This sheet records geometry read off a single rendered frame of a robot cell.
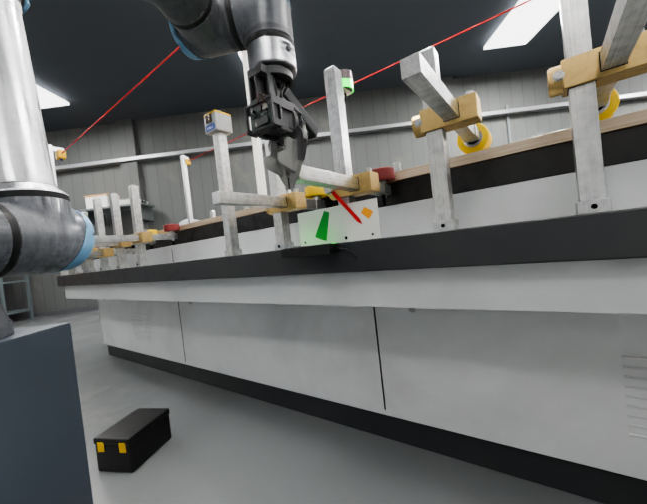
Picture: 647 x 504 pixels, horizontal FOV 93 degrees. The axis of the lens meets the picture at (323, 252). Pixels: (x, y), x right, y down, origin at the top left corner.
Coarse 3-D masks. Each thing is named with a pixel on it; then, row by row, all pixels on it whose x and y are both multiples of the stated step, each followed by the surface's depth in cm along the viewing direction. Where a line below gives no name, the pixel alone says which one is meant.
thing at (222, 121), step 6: (216, 114) 109; (222, 114) 111; (228, 114) 113; (204, 120) 112; (216, 120) 109; (222, 120) 111; (228, 120) 113; (216, 126) 109; (222, 126) 111; (228, 126) 113; (210, 132) 111; (216, 132) 112; (222, 132) 112; (228, 132) 113
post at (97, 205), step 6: (96, 198) 186; (96, 204) 185; (96, 210) 185; (96, 216) 185; (102, 216) 187; (96, 222) 186; (102, 222) 187; (96, 228) 186; (102, 228) 187; (102, 234) 186; (102, 258) 185; (108, 258) 188; (102, 264) 185; (108, 264) 188
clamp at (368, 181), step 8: (352, 176) 79; (360, 176) 78; (368, 176) 77; (376, 176) 79; (360, 184) 78; (368, 184) 77; (376, 184) 79; (336, 192) 83; (344, 192) 81; (352, 192) 80; (360, 192) 78; (368, 192) 79; (376, 192) 81
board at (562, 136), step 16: (640, 112) 63; (608, 128) 66; (624, 128) 65; (512, 144) 77; (528, 144) 75; (544, 144) 73; (464, 160) 83; (480, 160) 81; (400, 176) 94; (416, 176) 92; (256, 208) 133; (192, 224) 163
